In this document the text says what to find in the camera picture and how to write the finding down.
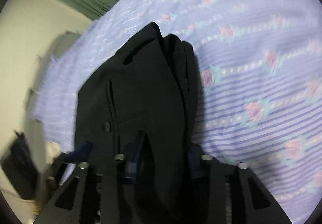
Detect black pants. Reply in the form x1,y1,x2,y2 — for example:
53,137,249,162
74,23,199,209

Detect grey padded headboard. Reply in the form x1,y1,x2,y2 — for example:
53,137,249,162
24,31,81,120

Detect purple floral striped duvet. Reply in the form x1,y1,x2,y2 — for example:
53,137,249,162
32,0,321,223

